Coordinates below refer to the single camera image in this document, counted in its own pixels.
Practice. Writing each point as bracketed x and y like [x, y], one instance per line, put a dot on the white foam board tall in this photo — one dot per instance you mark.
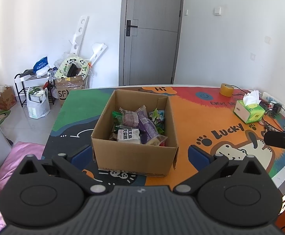
[78, 36]

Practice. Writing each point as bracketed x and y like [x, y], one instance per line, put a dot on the brown nut snack packet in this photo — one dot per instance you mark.
[129, 118]

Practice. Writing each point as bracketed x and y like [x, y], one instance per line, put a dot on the orange printed cardboard box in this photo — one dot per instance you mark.
[7, 98]

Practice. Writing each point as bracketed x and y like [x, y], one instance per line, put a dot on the SF cardboard box floor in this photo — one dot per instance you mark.
[65, 85]

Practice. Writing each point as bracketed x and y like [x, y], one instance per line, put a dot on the white wall switch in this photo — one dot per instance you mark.
[217, 11]

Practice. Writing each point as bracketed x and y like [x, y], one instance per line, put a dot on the yellow tape roll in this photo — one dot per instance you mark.
[226, 90]

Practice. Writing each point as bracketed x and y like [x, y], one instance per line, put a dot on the green tissue box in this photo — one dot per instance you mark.
[248, 109]

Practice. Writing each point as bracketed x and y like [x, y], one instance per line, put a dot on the purple long bread packet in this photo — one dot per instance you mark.
[148, 132]

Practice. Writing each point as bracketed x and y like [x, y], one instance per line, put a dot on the car key bunch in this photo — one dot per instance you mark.
[269, 127]

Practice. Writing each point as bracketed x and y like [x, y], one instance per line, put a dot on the colourful cartoon table mat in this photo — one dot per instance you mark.
[195, 118]

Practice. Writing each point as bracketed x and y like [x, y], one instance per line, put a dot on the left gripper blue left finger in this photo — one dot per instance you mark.
[82, 157]

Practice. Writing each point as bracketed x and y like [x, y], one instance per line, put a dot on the green floor mat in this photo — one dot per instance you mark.
[3, 115]

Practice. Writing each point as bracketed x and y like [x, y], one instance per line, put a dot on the black door handle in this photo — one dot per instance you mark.
[129, 26]

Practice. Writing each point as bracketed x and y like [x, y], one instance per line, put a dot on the white foam board short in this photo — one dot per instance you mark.
[98, 49]

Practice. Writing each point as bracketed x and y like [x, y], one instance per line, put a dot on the pink blanket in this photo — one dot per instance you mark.
[18, 152]

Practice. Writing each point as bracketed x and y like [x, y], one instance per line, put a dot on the black metal shoe rack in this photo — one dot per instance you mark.
[22, 84]

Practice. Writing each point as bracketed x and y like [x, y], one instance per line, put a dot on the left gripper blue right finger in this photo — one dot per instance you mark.
[198, 157]

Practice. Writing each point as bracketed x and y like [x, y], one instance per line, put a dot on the bright green snack packet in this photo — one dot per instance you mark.
[158, 119]

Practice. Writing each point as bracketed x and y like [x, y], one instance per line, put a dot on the brown cardboard box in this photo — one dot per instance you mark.
[143, 159]

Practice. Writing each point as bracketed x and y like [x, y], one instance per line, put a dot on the black power adapter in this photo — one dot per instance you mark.
[276, 108]

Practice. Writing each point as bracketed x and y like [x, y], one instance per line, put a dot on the blue plastic bag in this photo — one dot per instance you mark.
[43, 62]

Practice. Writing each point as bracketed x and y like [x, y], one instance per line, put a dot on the red snack packet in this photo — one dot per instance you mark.
[162, 140]

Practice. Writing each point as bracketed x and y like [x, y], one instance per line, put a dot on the white shopping bag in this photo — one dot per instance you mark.
[37, 102]

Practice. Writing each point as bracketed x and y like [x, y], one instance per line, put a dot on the white power strip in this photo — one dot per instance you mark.
[269, 98]

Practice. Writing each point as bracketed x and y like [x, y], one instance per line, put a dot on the grey door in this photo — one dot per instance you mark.
[149, 55]

